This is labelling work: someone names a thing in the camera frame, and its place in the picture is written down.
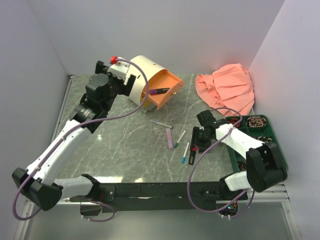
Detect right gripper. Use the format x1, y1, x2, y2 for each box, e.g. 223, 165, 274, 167
189, 126, 214, 153

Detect pink highlighter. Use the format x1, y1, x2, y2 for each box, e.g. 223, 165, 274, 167
188, 146, 198, 166

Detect green compartment tray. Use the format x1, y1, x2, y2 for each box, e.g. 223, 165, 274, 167
227, 115, 288, 173

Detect coiled band middle compartment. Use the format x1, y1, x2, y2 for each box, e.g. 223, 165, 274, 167
256, 136, 273, 143

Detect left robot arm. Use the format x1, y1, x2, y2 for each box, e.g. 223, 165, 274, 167
12, 58, 136, 211

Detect thin white pen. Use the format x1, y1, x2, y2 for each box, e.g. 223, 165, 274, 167
150, 120, 174, 129

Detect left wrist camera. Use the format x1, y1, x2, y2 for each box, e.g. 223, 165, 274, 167
107, 56, 129, 80

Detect round cream drawer cabinet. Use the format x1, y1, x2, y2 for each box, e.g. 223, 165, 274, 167
127, 55, 184, 112

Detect blue capped marker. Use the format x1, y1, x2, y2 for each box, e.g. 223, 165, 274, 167
181, 141, 191, 164

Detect coiled band top compartment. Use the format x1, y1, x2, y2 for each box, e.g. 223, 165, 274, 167
246, 115, 267, 128

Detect purple highlighter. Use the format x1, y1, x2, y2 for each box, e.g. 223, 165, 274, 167
149, 88, 170, 96

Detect lilac correction tape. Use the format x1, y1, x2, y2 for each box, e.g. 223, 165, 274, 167
166, 128, 174, 149

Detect pink cloth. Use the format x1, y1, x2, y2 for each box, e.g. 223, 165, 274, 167
195, 63, 255, 117

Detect green capped marker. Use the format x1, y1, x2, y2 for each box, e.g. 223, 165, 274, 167
173, 130, 187, 149

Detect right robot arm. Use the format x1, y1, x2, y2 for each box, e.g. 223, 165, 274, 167
189, 110, 288, 199

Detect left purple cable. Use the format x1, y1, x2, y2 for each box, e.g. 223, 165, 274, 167
12, 57, 148, 223

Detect coiled band compartment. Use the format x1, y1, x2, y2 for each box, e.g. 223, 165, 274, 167
256, 136, 273, 143
246, 115, 267, 128

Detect orange rubber bands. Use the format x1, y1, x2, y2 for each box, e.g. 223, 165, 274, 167
228, 117, 241, 128

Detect black base bar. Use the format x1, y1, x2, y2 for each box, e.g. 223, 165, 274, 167
69, 181, 249, 216

